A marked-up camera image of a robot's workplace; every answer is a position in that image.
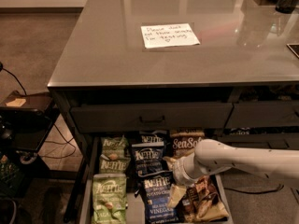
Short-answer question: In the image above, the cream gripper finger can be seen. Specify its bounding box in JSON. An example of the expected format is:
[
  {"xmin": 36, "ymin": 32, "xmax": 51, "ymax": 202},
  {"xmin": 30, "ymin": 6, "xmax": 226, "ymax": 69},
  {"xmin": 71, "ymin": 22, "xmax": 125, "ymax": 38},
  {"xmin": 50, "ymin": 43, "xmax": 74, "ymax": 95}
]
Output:
[{"xmin": 167, "ymin": 184, "xmax": 186, "ymax": 208}]

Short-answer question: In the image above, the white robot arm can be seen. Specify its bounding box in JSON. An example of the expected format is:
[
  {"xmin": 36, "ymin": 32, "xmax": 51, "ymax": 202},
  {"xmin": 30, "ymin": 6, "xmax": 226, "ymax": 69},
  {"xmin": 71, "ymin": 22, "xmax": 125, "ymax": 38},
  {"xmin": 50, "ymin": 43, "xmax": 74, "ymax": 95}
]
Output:
[{"xmin": 172, "ymin": 139, "xmax": 299, "ymax": 189}]

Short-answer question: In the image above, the front blue Kettle chip bag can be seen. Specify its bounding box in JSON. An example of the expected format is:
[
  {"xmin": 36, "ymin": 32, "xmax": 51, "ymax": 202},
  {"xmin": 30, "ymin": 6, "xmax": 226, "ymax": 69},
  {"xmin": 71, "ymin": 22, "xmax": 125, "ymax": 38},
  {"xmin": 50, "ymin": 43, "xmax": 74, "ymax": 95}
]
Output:
[{"xmin": 141, "ymin": 171, "xmax": 178, "ymax": 224}]

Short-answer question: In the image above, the blue kettle chip bag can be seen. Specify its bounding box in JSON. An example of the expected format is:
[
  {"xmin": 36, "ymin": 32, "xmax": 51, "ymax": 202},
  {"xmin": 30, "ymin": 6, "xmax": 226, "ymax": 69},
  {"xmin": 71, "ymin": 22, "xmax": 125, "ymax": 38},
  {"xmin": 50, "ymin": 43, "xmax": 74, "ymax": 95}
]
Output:
[
  {"xmin": 139, "ymin": 130, "xmax": 167, "ymax": 143},
  {"xmin": 132, "ymin": 142, "xmax": 164, "ymax": 176},
  {"xmin": 141, "ymin": 171, "xmax": 178, "ymax": 224}
]

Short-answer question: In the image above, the front brown Sea Salt bag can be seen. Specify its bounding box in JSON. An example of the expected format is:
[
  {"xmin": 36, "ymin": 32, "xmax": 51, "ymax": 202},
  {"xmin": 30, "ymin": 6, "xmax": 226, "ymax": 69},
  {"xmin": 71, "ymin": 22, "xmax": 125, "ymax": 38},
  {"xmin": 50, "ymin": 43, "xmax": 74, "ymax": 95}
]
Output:
[{"xmin": 176, "ymin": 175, "xmax": 229, "ymax": 223}]

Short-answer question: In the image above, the brown sea salt bag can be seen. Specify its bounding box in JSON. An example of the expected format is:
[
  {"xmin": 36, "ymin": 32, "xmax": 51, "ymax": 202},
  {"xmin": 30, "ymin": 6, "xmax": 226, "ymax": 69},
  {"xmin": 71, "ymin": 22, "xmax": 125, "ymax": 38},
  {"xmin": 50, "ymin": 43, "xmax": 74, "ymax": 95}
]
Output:
[
  {"xmin": 163, "ymin": 135, "xmax": 203, "ymax": 171},
  {"xmin": 176, "ymin": 175, "xmax": 229, "ymax": 223}
]

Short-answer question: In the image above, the middle brown Sea Salt bag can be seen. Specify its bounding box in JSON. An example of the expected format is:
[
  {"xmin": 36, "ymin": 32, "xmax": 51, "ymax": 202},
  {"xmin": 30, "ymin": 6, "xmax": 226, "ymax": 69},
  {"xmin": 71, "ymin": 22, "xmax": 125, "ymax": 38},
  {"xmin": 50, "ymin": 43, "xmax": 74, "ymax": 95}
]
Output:
[{"xmin": 163, "ymin": 135, "xmax": 203, "ymax": 171}]

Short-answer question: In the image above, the middle blue Kettle chip bag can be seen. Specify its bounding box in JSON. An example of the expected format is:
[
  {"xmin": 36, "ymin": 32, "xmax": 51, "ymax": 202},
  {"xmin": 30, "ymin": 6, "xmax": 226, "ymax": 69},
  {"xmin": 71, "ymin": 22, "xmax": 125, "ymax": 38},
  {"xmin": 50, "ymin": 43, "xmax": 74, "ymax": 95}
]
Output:
[{"xmin": 132, "ymin": 142, "xmax": 164, "ymax": 176}]

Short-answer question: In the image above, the rear brown snack bag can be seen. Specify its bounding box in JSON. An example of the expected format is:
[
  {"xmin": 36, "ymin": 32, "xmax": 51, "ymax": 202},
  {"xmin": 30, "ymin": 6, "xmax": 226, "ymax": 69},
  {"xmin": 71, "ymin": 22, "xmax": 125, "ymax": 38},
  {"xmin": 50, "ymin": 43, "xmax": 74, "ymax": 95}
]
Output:
[{"xmin": 170, "ymin": 129, "xmax": 205, "ymax": 137}]

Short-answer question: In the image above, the rear blue Kettle chip bag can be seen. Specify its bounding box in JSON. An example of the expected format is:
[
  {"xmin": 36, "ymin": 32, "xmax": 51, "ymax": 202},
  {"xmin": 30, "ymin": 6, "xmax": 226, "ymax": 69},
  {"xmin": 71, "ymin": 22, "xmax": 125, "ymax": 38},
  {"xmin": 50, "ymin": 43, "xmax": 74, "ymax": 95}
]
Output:
[{"xmin": 139, "ymin": 130, "xmax": 167, "ymax": 143}]

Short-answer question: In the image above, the closed top left drawer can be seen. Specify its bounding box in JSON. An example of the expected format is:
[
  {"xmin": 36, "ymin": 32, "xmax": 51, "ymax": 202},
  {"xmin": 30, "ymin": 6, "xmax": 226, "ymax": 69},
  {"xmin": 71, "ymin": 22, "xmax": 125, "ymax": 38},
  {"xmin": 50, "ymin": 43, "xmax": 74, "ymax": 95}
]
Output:
[{"xmin": 70, "ymin": 102, "xmax": 233, "ymax": 133}]

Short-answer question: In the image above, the middle green Kettle chip bag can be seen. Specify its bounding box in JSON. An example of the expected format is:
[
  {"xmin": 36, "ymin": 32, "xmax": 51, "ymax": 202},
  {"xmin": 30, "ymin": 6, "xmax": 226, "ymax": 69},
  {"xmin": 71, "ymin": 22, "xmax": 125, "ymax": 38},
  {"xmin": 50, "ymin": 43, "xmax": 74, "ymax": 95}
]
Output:
[{"xmin": 99, "ymin": 158, "xmax": 131, "ymax": 174}]

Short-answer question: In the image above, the green kettle chip bag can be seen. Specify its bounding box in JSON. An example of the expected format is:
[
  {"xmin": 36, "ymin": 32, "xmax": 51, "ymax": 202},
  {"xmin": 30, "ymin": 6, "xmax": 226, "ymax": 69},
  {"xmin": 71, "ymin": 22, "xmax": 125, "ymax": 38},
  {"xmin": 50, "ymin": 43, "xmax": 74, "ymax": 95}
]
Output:
[
  {"xmin": 99, "ymin": 158, "xmax": 131, "ymax": 174},
  {"xmin": 101, "ymin": 136, "xmax": 128, "ymax": 160},
  {"xmin": 92, "ymin": 174, "xmax": 127, "ymax": 224}
]

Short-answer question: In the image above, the front green Kettle chip bag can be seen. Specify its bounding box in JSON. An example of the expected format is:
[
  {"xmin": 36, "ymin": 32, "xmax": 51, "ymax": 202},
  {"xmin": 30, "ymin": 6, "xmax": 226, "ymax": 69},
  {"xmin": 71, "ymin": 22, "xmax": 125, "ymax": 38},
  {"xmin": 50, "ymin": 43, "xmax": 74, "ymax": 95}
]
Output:
[{"xmin": 92, "ymin": 174, "xmax": 127, "ymax": 224}]

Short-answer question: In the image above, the middle right drawer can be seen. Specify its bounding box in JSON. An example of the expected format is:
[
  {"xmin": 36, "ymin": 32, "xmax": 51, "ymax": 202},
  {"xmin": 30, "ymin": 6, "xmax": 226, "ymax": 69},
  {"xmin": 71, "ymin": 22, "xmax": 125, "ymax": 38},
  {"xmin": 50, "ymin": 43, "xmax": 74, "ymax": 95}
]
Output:
[{"xmin": 218, "ymin": 133, "xmax": 299, "ymax": 150}]

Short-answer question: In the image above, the rear green Kettle chip bag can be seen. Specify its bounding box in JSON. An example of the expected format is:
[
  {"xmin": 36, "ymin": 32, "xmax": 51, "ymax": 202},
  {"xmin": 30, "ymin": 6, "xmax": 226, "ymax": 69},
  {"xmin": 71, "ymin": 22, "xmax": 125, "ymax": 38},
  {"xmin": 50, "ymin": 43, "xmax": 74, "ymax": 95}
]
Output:
[{"xmin": 101, "ymin": 136, "xmax": 128, "ymax": 160}]

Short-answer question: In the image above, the top right drawer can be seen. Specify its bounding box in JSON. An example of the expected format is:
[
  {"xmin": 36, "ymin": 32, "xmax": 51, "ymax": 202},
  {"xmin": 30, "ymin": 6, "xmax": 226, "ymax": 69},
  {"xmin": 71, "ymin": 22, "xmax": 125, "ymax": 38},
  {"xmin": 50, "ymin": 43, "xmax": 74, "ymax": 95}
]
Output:
[{"xmin": 226, "ymin": 101, "xmax": 299, "ymax": 129}]

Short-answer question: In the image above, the open middle drawer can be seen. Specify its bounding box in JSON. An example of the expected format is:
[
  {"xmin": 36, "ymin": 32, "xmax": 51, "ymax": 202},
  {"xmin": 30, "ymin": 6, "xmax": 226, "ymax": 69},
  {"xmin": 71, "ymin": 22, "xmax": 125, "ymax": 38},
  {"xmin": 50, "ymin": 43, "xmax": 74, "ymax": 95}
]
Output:
[{"xmin": 78, "ymin": 134, "xmax": 234, "ymax": 224}]

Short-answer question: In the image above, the dark metal drawer cabinet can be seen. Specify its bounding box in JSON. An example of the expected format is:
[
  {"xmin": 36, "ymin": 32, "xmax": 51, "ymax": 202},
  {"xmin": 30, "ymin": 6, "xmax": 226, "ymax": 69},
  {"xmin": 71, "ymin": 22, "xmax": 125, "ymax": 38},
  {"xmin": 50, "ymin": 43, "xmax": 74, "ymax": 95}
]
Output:
[{"xmin": 47, "ymin": 0, "xmax": 299, "ymax": 224}]

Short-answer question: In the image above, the white handwritten paper note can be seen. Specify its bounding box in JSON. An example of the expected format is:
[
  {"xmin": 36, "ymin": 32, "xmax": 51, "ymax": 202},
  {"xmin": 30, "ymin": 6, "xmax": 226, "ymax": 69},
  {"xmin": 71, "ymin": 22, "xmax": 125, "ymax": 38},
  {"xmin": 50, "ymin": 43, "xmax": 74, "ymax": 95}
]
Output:
[{"xmin": 141, "ymin": 23, "xmax": 200, "ymax": 49}]

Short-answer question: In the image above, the black side stand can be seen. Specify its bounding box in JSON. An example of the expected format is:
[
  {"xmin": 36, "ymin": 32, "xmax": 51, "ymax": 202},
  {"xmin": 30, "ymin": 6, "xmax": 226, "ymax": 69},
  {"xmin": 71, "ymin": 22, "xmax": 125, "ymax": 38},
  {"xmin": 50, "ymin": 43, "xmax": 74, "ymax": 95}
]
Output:
[{"xmin": 0, "ymin": 91, "xmax": 60, "ymax": 197}]

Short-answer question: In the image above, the black cable under cabinet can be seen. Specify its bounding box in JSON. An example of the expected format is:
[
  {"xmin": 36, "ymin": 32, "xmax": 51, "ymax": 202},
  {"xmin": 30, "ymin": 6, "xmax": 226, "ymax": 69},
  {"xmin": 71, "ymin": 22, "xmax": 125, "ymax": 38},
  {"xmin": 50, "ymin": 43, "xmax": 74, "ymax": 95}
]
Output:
[{"xmin": 222, "ymin": 184, "xmax": 285, "ymax": 195}]

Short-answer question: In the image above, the black cable on left floor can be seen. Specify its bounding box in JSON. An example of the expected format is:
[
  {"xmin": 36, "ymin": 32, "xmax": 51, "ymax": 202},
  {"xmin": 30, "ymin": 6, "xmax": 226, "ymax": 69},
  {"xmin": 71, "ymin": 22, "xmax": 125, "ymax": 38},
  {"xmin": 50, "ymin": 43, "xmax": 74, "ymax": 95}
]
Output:
[{"xmin": 0, "ymin": 62, "xmax": 78, "ymax": 161}]

